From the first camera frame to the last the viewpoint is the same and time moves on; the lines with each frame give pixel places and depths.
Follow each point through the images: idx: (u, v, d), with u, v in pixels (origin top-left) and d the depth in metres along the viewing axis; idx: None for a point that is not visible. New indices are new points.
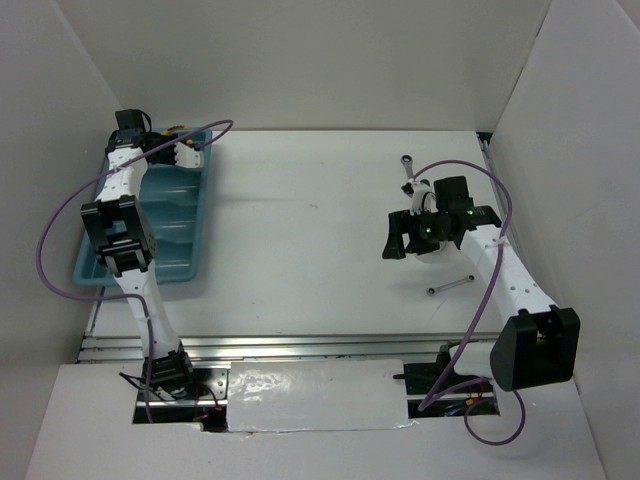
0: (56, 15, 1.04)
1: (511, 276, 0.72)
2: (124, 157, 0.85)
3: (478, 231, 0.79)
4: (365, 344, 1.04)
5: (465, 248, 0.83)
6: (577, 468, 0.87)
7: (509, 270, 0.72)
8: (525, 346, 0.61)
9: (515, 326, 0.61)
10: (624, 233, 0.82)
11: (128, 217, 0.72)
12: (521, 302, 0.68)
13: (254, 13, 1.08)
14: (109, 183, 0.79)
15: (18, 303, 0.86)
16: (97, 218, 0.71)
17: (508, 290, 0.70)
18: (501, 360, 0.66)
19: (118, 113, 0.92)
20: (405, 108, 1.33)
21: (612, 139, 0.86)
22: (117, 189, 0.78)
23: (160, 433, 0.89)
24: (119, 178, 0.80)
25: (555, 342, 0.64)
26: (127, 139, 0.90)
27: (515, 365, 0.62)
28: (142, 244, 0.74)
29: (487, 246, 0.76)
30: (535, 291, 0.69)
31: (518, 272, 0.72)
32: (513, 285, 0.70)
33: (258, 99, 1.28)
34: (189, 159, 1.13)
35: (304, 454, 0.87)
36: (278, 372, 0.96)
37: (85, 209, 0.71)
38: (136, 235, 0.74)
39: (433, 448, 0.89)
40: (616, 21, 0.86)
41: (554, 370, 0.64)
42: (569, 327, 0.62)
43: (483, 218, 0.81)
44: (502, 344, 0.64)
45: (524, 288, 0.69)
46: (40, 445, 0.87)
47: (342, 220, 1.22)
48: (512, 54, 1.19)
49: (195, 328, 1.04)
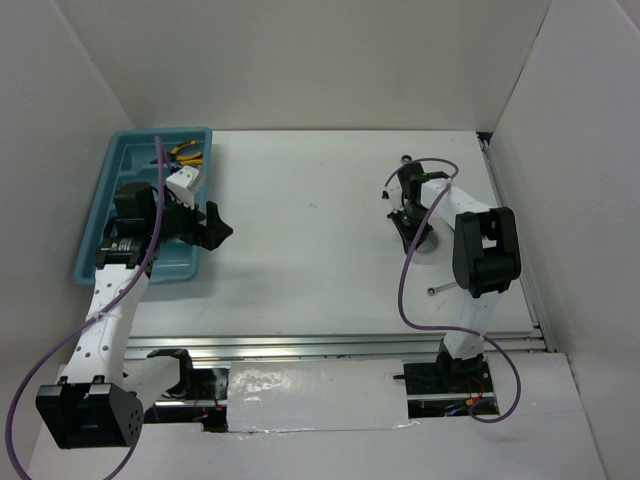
0: (57, 15, 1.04)
1: (458, 197, 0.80)
2: (113, 282, 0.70)
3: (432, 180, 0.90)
4: (365, 345, 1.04)
5: (426, 199, 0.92)
6: (578, 469, 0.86)
7: (457, 194, 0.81)
8: (471, 237, 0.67)
9: (461, 220, 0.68)
10: (624, 232, 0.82)
11: (97, 414, 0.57)
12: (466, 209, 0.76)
13: (254, 13, 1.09)
14: (83, 343, 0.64)
15: (17, 302, 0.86)
16: (58, 410, 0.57)
17: (455, 207, 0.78)
18: (458, 259, 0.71)
19: (119, 197, 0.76)
20: (405, 108, 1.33)
21: (613, 138, 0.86)
22: (92, 356, 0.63)
23: (159, 433, 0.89)
24: (99, 334, 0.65)
25: (502, 240, 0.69)
26: (126, 240, 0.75)
27: (468, 256, 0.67)
28: (116, 437, 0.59)
29: (439, 186, 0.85)
30: (477, 205, 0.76)
31: (463, 194, 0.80)
32: (458, 202, 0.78)
33: (259, 100, 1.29)
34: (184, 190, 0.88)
35: (305, 454, 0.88)
36: (278, 372, 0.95)
37: (44, 395, 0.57)
38: (107, 427, 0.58)
39: (433, 448, 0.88)
40: (616, 21, 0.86)
41: (507, 264, 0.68)
42: (507, 219, 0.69)
43: (433, 174, 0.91)
44: (456, 245, 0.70)
45: (468, 203, 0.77)
46: (40, 445, 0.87)
47: (343, 221, 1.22)
48: (512, 55, 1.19)
49: (196, 328, 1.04)
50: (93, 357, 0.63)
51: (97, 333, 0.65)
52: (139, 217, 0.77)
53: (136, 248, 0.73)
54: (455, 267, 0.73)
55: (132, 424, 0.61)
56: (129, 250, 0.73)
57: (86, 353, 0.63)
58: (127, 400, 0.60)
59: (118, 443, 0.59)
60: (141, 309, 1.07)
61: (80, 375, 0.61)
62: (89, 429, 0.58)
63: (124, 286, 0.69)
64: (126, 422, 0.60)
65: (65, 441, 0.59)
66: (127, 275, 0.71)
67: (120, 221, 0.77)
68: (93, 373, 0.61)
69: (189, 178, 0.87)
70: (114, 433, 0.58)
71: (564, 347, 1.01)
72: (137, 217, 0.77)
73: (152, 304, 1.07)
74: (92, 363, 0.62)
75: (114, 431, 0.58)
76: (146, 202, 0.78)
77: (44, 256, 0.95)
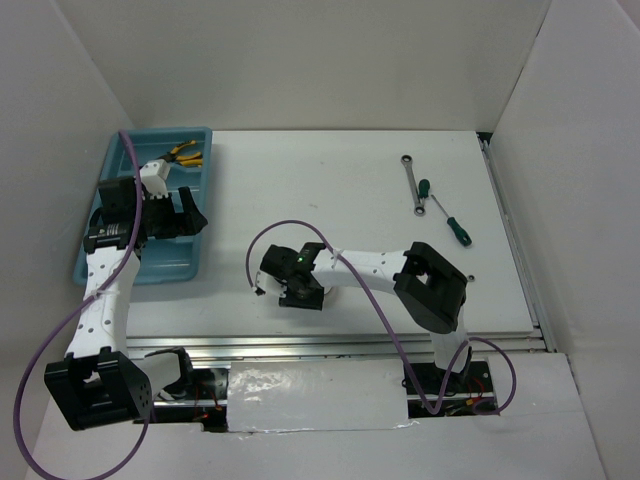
0: (57, 15, 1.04)
1: (365, 263, 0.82)
2: (106, 263, 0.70)
3: (318, 261, 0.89)
4: (365, 344, 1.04)
5: (326, 282, 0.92)
6: (578, 468, 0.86)
7: (362, 261, 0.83)
8: (418, 289, 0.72)
9: (404, 288, 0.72)
10: (624, 233, 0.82)
11: (107, 386, 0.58)
12: (390, 269, 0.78)
13: (254, 14, 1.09)
14: (85, 320, 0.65)
15: (18, 303, 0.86)
16: (68, 387, 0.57)
17: (374, 274, 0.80)
18: (422, 314, 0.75)
19: (103, 186, 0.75)
20: (405, 108, 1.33)
21: (612, 138, 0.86)
22: (95, 331, 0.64)
23: (159, 433, 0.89)
24: (99, 310, 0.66)
25: (433, 269, 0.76)
26: (113, 227, 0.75)
27: (430, 305, 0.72)
28: (128, 409, 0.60)
29: (334, 262, 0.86)
30: (389, 260, 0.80)
31: (365, 256, 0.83)
32: (372, 268, 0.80)
33: (258, 100, 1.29)
34: (155, 183, 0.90)
35: (304, 453, 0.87)
36: (278, 372, 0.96)
37: (52, 372, 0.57)
38: (118, 399, 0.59)
39: (433, 448, 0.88)
40: (617, 21, 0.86)
41: (454, 281, 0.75)
42: (425, 248, 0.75)
43: (309, 253, 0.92)
44: (410, 304, 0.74)
45: (381, 261, 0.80)
46: (40, 446, 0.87)
47: (342, 221, 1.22)
48: (513, 54, 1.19)
49: (195, 328, 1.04)
50: (96, 331, 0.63)
51: (97, 309, 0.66)
52: (125, 204, 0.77)
53: (125, 231, 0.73)
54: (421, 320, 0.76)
55: (142, 396, 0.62)
56: (117, 233, 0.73)
57: (89, 329, 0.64)
58: (136, 372, 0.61)
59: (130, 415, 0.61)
60: (141, 310, 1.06)
61: (86, 349, 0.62)
62: (100, 406, 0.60)
63: (118, 264, 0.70)
64: (137, 394, 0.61)
65: (77, 422, 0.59)
66: (119, 255, 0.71)
67: (107, 211, 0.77)
68: (100, 345, 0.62)
69: (157, 167, 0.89)
70: (126, 403, 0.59)
71: (564, 347, 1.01)
72: (123, 205, 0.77)
73: (152, 304, 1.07)
74: (96, 337, 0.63)
75: (125, 402, 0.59)
76: (132, 190, 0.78)
77: (43, 256, 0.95)
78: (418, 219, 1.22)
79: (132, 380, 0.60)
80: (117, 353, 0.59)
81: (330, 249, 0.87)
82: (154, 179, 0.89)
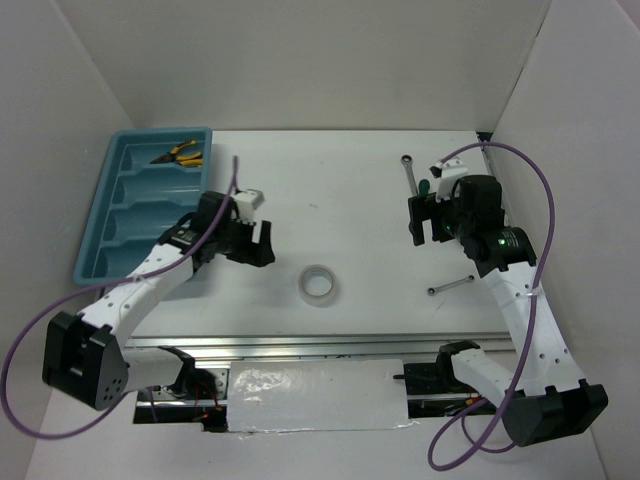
0: (57, 15, 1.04)
1: (543, 339, 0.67)
2: (163, 258, 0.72)
3: (511, 270, 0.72)
4: (366, 344, 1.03)
5: (486, 281, 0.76)
6: (577, 468, 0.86)
7: (542, 331, 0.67)
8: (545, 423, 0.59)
9: (543, 406, 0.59)
10: (624, 233, 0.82)
11: (88, 358, 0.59)
12: (548, 377, 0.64)
13: (254, 14, 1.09)
14: (113, 293, 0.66)
15: (18, 303, 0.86)
16: (61, 342, 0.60)
17: (536, 357, 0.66)
18: (512, 417, 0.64)
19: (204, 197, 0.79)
20: (405, 108, 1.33)
21: (612, 138, 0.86)
22: (112, 307, 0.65)
23: (160, 434, 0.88)
24: (129, 291, 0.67)
25: (576, 405, 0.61)
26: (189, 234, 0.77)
27: (529, 433, 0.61)
28: (89, 393, 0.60)
29: (519, 294, 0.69)
30: (563, 363, 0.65)
31: (549, 339, 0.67)
32: (541, 354, 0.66)
33: (258, 100, 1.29)
34: (248, 209, 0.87)
35: (304, 453, 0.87)
36: (278, 372, 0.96)
37: (58, 320, 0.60)
38: (89, 378, 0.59)
39: (434, 448, 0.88)
40: (617, 21, 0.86)
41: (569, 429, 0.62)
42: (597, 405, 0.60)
43: (512, 232, 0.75)
44: (514, 408, 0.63)
45: (555, 358, 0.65)
46: (40, 446, 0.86)
47: (342, 221, 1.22)
48: (512, 55, 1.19)
49: (196, 328, 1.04)
50: (112, 309, 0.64)
51: (128, 289, 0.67)
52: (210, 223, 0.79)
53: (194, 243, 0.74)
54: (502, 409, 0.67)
55: (108, 390, 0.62)
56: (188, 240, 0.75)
57: (110, 302, 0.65)
58: (116, 361, 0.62)
59: (89, 400, 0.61)
60: None
61: (95, 317, 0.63)
62: (73, 375, 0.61)
63: (171, 262, 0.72)
64: (104, 385, 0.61)
65: (48, 375, 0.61)
66: (176, 255, 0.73)
67: (195, 219, 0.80)
68: (105, 322, 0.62)
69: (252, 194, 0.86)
70: (91, 385, 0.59)
71: None
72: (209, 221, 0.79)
73: None
74: (109, 312, 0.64)
75: (92, 384, 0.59)
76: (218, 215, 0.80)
77: (44, 256, 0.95)
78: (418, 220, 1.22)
79: (108, 367, 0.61)
80: (112, 336, 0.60)
81: (536, 281, 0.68)
82: (251, 209, 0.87)
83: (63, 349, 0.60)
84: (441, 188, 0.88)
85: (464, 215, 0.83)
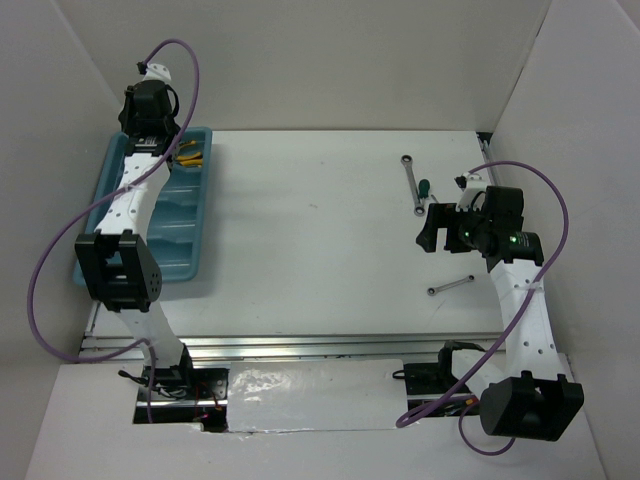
0: (57, 15, 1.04)
1: (531, 329, 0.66)
2: (141, 164, 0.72)
3: (514, 264, 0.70)
4: (365, 344, 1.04)
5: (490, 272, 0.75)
6: (578, 468, 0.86)
7: (530, 323, 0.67)
8: (517, 407, 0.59)
9: (515, 387, 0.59)
10: (624, 233, 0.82)
11: (126, 260, 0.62)
12: (526, 365, 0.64)
13: (255, 13, 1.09)
14: (114, 207, 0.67)
15: (17, 301, 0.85)
16: (94, 258, 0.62)
17: (520, 344, 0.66)
18: (489, 403, 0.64)
19: (137, 96, 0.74)
20: (405, 109, 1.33)
21: (613, 137, 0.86)
22: (121, 216, 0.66)
23: (158, 434, 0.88)
24: (128, 200, 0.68)
25: (554, 401, 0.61)
26: (147, 141, 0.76)
27: (501, 414, 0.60)
28: (140, 289, 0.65)
29: (518, 286, 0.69)
30: (546, 357, 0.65)
31: (538, 330, 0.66)
32: (527, 342, 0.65)
33: (258, 100, 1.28)
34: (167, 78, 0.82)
35: (305, 454, 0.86)
36: (278, 372, 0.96)
37: (80, 242, 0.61)
38: (134, 278, 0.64)
39: (434, 447, 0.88)
40: (616, 21, 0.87)
41: (539, 424, 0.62)
42: (572, 401, 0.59)
43: (526, 235, 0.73)
44: (492, 393, 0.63)
45: (538, 349, 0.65)
46: (39, 446, 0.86)
47: (341, 221, 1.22)
48: (512, 55, 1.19)
49: (197, 328, 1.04)
50: (122, 217, 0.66)
51: (126, 199, 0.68)
52: (159, 116, 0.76)
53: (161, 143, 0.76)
54: (483, 399, 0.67)
55: (153, 282, 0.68)
56: (156, 148, 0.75)
57: (117, 213, 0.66)
58: (150, 257, 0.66)
59: (142, 296, 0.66)
60: None
61: (111, 228, 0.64)
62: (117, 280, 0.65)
63: (153, 165, 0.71)
64: (149, 279, 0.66)
65: (95, 290, 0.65)
66: (154, 159, 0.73)
67: (141, 121, 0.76)
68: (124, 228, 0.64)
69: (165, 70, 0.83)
70: (140, 283, 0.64)
71: (565, 347, 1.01)
72: (156, 116, 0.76)
73: None
74: (122, 220, 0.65)
75: (139, 283, 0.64)
76: (164, 99, 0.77)
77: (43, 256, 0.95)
78: (418, 220, 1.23)
79: (147, 262, 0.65)
80: (136, 236, 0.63)
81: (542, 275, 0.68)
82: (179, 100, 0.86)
83: (97, 262, 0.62)
84: (463, 198, 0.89)
85: (483, 221, 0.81)
